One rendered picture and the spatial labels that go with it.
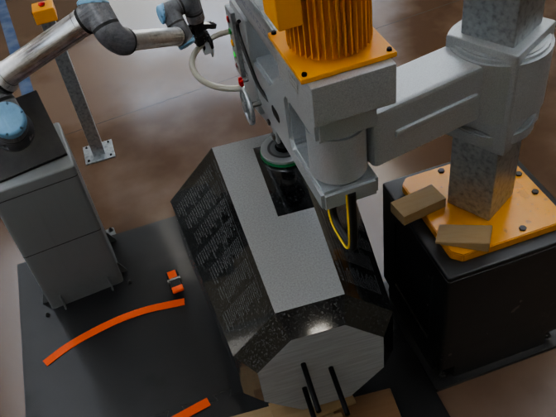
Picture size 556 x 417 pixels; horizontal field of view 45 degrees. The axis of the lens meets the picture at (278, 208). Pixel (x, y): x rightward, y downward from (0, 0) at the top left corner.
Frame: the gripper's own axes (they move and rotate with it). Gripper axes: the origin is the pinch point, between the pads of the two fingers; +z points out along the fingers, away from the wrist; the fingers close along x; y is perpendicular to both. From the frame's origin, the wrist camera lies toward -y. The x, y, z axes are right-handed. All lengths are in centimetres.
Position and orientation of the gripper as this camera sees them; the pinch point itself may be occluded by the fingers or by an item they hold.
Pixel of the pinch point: (208, 51)
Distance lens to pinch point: 364.0
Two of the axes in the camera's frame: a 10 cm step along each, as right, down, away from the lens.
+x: 7.1, 4.4, -5.5
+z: 1.6, 6.6, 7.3
